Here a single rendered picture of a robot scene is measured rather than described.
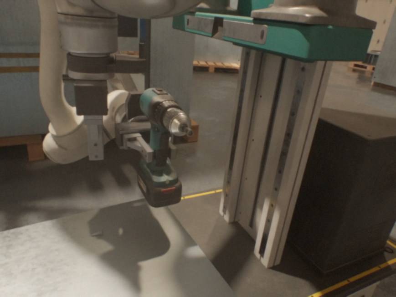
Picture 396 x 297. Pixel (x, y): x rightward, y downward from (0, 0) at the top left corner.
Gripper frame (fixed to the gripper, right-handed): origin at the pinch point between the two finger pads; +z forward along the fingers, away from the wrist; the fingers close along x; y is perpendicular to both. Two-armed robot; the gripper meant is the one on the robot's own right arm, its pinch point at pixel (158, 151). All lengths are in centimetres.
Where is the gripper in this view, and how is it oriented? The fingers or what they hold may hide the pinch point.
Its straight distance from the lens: 65.6
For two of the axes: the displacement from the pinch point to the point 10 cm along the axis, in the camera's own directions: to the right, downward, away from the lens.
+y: -0.9, 9.1, 4.2
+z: 4.5, 4.1, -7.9
